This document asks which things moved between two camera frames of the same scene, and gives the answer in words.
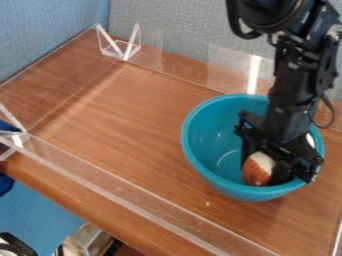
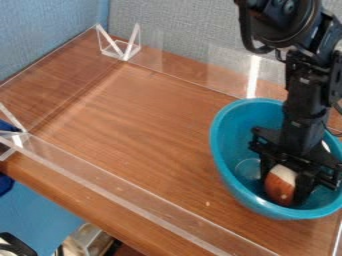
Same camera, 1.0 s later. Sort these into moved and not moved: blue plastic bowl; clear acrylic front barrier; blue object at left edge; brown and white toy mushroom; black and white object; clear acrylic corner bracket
Moved: blue plastic bowl; brown and white toy mushroom
Not moved: black and white object; clear acrylic front barrier; clear acrylic corner bracket; blue object at left edge
